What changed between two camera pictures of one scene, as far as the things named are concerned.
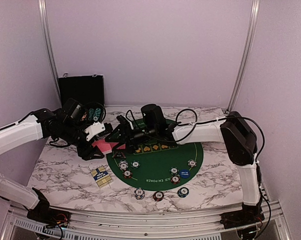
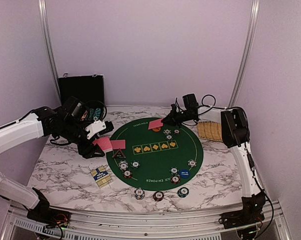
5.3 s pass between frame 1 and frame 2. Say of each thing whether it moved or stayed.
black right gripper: moved
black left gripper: stayed
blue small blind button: stayed
